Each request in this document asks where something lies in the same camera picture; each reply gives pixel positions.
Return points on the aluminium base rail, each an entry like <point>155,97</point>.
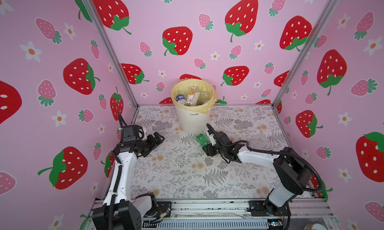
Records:
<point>239,214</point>

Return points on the clear bottle blue cap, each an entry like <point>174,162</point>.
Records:
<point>181,99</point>

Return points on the right aluminium corner post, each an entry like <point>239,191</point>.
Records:
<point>318,27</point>

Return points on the green bottle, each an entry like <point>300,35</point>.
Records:
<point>204,141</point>

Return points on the clear bottle orange flower label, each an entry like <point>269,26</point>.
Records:
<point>193,96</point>

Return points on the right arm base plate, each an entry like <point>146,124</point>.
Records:
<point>267,209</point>

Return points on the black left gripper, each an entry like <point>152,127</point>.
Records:
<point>153,144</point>

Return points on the left aluminium corner post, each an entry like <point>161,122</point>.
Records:
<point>112,15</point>

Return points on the aluminium corner post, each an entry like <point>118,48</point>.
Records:
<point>318,27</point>
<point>112,15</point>

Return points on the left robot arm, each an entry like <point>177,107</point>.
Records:
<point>119,211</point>

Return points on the yellow bin liner bag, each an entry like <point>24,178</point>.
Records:
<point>184,87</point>

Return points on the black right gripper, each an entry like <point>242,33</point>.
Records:
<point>208,149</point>

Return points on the white plastic waste bin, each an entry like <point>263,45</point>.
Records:
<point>193,119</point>

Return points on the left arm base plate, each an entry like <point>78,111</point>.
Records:
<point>162,209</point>

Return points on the clear bottle blue label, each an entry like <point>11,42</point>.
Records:
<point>204,97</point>

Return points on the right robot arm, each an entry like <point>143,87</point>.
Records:
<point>295,173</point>

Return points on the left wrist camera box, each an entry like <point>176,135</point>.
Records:
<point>132,133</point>

